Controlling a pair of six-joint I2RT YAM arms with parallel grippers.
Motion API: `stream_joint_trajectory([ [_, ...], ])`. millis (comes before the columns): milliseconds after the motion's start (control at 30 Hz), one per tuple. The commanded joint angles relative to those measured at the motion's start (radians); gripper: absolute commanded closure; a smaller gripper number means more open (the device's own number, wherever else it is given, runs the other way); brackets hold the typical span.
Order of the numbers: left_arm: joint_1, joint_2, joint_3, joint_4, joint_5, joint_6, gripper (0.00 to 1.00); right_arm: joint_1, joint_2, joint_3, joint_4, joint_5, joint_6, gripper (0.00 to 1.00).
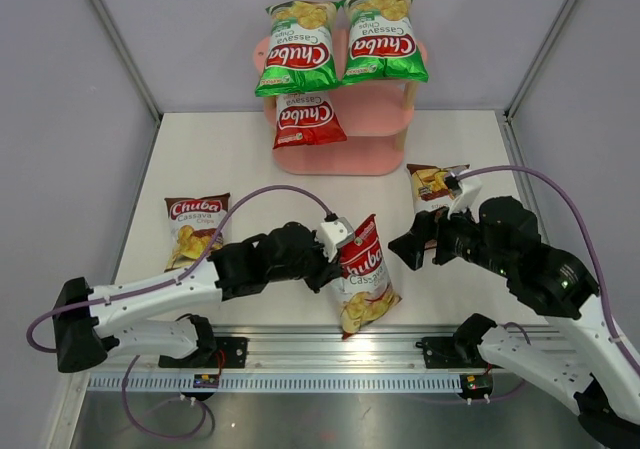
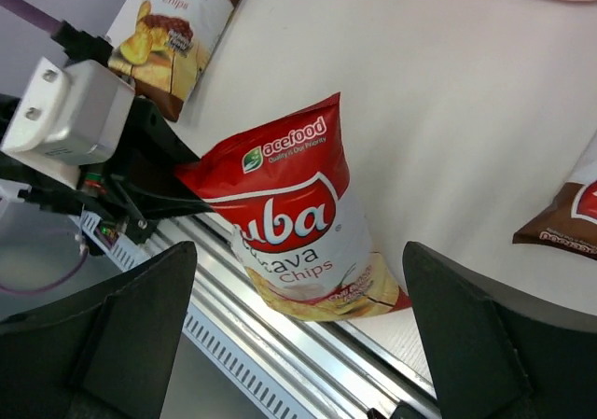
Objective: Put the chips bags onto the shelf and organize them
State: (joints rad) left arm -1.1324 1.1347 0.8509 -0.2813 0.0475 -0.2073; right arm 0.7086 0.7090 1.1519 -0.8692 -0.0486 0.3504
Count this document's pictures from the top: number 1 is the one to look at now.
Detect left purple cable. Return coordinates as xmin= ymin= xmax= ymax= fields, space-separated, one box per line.
xmin=25 ymin=184 xmax=337 ymax=440

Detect aluminium mounting rail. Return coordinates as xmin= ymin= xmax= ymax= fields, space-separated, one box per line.
xmin=86 ymin=325 xmax=574 ymax=376

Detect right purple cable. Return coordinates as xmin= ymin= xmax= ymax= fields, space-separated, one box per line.
xmin=457 ymin=165 xmax=640 ymax=375

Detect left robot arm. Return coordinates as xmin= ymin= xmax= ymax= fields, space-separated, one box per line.
xmin=52 ymin=218 xmax=354 ymax=373

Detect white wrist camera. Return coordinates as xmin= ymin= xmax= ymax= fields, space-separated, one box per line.
xmin=444 ymin=166 xmax=483 ymax=219
xmin=315 ymin=215 xmax=355 ymax=262

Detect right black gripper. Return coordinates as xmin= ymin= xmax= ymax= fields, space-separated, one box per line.
xmin=388 ymin=192 xmax=513 ymax=276

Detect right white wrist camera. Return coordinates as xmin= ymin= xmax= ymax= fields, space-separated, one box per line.
xmin=444 ymin=166 xmax=483 ymax=219

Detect green Chuba chips bag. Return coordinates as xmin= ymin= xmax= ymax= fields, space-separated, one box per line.
xmin=342 ymin=0 xmax=429 ymax=85
xmin=255 ymin=0 xmax=340 ymax=97

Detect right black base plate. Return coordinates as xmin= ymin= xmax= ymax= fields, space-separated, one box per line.
xmin=414 ymin=336 xmax=488 ymax=369

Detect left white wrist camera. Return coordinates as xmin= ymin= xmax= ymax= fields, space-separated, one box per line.
xmin=315 ymin=215 xmax=355 ymax=262

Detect brown chuba chips bag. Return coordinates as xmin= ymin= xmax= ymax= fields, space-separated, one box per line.
xmin=165 ymin=193 xmax=230 ymax=272
xmin=406 ymin=163 xmax=470 ymax=213

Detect white slotted cable duct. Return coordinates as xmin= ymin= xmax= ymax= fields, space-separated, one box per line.
xmin=88 ymin=372 xmax=462 ymax=394

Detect purple cable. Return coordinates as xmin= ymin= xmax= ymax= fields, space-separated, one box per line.
xmin=25 ymin=184 xmax=337 ymax=440
xmin=457 ymin=165 xmax=640 ymax=375

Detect pink three-tier shelf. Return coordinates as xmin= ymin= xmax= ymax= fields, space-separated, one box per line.
xmin=252 ymin=28 xmax=430 ymax=177

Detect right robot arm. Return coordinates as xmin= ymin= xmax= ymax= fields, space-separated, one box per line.
xmin=388 ymin=197 xmax=639 ymax=448

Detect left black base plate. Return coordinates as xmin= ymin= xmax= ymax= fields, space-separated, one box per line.
xmin=158 ymin=336 xmax=250 ymax=370

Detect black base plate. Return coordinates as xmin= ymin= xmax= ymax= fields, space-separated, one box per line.
xmin=158 ymin=336 xmax=250 ymax=370
xmin=414 ymin=336 xmax=488 ymax=369

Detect red Chuba chips bag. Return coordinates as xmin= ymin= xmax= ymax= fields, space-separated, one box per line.
xmin=273 ymin=92 xmax=347 ymax=149
xmin=330 ymin=214 xmax=402 ymax=340

